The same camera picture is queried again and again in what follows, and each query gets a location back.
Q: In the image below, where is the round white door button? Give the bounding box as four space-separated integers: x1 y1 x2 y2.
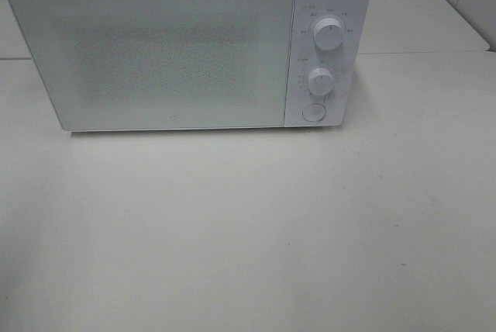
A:
302 103 326 122

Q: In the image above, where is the white timer knob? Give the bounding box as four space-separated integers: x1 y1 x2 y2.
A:
307 67 336 96

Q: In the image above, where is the white microwave door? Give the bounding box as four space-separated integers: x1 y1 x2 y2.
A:
9 0 293 131

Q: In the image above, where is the upper white power knob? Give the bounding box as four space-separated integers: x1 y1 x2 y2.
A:
312 16 344 50

